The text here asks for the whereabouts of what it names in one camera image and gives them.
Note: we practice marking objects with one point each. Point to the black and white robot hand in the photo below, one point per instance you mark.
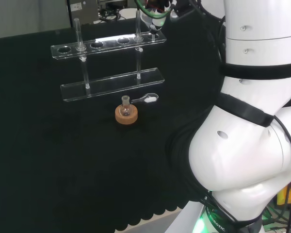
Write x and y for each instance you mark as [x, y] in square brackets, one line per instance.
[160, 7]

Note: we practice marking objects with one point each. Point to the clear acrylic funnel stand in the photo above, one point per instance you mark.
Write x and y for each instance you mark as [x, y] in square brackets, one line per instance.
[111, 83]

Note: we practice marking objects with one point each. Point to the grey cabinet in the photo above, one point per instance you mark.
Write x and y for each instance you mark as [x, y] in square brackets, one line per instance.
[83, 12]

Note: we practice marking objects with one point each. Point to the small round-bottom glass flask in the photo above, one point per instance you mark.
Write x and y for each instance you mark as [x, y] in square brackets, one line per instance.
[125, 109]

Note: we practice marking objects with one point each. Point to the black cloth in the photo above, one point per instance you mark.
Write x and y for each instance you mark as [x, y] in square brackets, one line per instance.
[63, 157]

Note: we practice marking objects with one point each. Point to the yellow stop button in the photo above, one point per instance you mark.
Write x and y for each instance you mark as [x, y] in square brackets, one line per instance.
[283, 200]

